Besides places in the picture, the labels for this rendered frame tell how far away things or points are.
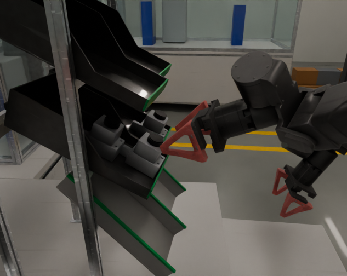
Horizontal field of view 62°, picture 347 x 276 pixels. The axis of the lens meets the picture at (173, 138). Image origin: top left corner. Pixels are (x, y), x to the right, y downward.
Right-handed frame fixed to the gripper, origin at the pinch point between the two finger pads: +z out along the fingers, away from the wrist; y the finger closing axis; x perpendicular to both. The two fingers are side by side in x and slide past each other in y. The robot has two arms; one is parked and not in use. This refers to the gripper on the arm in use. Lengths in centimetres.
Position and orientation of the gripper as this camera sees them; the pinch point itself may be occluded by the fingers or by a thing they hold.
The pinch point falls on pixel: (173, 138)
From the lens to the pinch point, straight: 52.6
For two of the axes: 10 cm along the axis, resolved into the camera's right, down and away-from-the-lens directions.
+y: -2.7, 3.7, -8.9
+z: -8.8, 2.7, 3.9
